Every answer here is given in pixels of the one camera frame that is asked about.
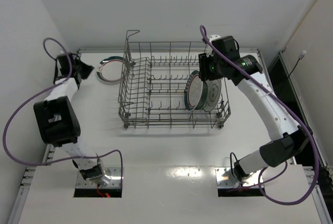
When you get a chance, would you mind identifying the white plate with grey pattern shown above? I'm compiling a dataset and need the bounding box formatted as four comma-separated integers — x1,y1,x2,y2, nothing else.
203,79,222,112

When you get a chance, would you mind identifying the green red rimmed plate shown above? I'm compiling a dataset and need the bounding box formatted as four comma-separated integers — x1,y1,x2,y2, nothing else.
96,56,124,84
184,70,208,111

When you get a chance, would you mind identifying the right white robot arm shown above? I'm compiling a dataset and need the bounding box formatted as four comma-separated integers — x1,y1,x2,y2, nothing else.
199,35,309,181

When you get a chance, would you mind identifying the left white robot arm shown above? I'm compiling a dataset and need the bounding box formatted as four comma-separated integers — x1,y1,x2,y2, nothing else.
33,53,110,186

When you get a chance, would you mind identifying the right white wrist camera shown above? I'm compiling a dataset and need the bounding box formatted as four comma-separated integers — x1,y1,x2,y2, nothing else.
206,34,221,57

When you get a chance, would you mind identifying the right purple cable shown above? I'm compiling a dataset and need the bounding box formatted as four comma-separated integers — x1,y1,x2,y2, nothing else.
199,24,320,205

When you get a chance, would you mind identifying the grey wire dish rack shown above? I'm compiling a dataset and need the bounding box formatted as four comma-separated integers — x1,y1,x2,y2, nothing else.
118,30,231,128

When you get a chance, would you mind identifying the black hanging usb cable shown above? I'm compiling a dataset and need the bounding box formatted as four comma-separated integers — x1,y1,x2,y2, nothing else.
274,50,308,100

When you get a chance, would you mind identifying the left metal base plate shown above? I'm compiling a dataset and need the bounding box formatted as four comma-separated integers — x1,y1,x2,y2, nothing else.
75,167,122,190

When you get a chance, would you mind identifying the metal base plate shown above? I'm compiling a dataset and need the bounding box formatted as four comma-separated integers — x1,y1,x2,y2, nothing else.
215,167,260,189
75,167,122,190

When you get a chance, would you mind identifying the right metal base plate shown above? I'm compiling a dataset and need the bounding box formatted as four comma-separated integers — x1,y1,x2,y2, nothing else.
215,167,260,189

